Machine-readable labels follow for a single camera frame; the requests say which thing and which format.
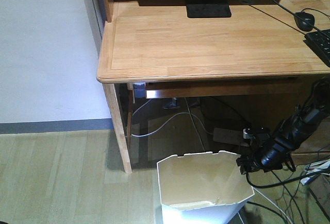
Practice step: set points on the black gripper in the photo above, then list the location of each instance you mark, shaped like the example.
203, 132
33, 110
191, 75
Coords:
271, 155

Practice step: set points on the white plastic trash bin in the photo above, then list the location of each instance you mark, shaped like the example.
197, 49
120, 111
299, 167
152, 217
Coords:
202, 187

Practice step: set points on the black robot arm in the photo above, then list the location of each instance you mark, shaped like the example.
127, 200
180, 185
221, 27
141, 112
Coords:
306, 118

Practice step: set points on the white power strip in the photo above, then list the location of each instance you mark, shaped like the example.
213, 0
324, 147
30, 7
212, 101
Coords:
231, 137

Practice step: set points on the black keyboard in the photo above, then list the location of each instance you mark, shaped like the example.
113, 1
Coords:
319, 44

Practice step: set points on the black computer mouse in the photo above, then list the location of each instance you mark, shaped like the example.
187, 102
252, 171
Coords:
304, 21

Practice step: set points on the black monitor stand base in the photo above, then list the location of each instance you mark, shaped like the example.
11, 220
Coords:
207, 9

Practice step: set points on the wooden desk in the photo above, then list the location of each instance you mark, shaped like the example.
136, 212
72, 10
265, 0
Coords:
258, 50

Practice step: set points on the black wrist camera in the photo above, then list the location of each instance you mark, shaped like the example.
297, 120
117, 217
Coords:
257, 133

